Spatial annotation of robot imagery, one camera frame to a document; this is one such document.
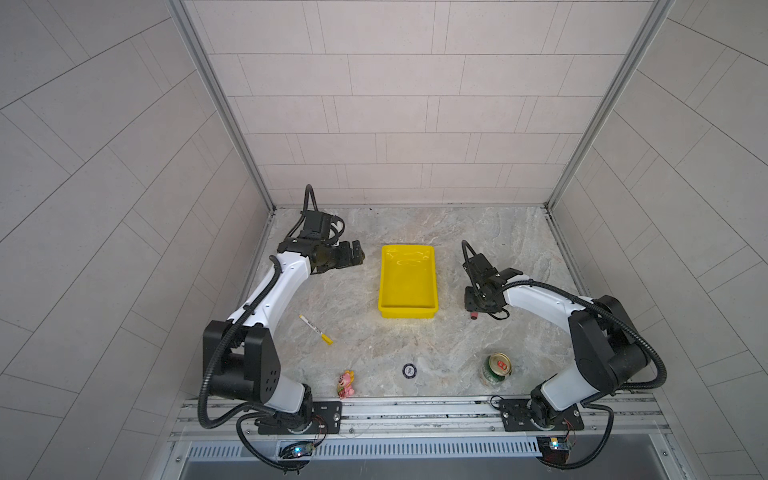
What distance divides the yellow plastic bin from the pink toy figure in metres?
0.18

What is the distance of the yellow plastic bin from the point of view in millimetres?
881

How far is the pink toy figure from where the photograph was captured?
74cm
